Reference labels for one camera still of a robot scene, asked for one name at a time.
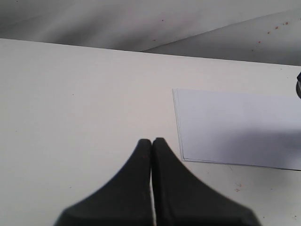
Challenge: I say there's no white paper sheet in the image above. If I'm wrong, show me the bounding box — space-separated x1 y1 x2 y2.
173 89 301 170

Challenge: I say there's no white dotted spray paint can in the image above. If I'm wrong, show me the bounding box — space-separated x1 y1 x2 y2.
296 73 301 98

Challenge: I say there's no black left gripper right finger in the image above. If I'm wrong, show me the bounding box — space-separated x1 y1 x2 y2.
151 138 260 226

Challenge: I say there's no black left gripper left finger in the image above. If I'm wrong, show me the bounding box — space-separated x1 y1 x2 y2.
55 139 153 226

